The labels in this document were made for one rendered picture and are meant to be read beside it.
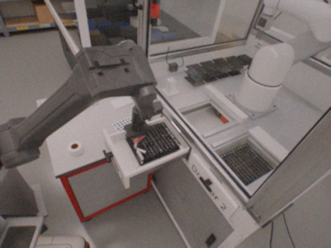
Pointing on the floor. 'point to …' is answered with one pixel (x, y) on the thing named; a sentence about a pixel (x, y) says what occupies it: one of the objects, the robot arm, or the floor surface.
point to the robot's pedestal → (20, 196)
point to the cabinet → (195, 208)
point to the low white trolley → (92, 161)
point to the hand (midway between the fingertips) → (135, 141)
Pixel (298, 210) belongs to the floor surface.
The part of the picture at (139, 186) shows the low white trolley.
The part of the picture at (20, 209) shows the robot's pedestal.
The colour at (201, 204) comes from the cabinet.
